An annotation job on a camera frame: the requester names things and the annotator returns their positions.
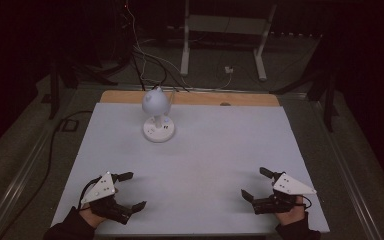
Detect person's right hand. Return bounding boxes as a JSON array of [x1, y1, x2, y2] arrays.
[[274, 196, 306, 227]]

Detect long black cable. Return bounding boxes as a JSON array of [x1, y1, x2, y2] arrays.
[[0, 110, 94, 240]]

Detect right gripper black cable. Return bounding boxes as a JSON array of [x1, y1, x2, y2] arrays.
[[300, 194, 314, 211]]

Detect black stand legs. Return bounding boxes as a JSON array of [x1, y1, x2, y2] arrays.
[[269, 33, 341, 133], [41, 53, 131, 120]]

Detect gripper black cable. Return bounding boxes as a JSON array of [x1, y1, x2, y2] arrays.
[[78, 177, 100, 210], [300, 194, 314, 211]]

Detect white metal stand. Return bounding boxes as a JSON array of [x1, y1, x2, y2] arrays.
[[179, 0, 278, 82]]

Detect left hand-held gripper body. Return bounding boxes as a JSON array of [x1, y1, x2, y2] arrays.
[[80, 171, 135, 225]]

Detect black square floor plate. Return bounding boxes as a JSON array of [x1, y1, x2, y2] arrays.
[[61, 118, 80, 132]]

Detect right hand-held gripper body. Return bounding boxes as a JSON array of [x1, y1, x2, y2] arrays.
[[252, 172, 317, 215]]

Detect white desk lamp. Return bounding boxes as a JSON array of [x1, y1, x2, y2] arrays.
[[141, 86, 176, 144]]

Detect white table mat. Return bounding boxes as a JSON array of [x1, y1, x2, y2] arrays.
[[51, 102, 330, 235]]

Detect person's left hand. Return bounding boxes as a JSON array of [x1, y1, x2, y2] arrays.
[[79, 203, 109, 229]]

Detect thin white cable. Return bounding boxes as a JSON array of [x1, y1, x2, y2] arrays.
[[125, 0, 188, 86]]

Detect wooden table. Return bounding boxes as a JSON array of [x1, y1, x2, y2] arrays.
[[99, 89, 280, 107]]

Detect black floor cables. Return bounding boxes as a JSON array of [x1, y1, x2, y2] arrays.
[[130, 44, 190, 93]]

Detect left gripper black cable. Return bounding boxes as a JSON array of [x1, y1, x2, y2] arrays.
[[78, 177, 100, 210]]

